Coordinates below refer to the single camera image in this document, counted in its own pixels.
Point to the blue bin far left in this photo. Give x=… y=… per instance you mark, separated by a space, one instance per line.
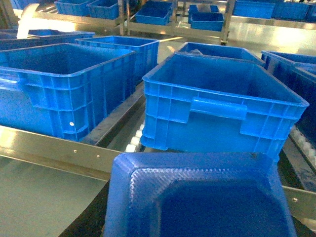
x=63 y=90

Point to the blue bin front middle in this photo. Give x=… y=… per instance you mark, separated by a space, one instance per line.
x=197 y=103

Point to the blue bin rear middle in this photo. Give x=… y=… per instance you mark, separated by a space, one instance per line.
x=212 y=50

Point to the blue bin with red bags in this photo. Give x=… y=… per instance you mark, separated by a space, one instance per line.
x=298 y=72

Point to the blue plastic part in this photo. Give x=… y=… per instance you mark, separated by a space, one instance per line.
x=196 y=195

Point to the background rack with blue bins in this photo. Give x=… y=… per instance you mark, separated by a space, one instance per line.
x=158 y=20

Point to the steel flow rack shelf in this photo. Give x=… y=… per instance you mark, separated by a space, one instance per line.
x=121 y=132

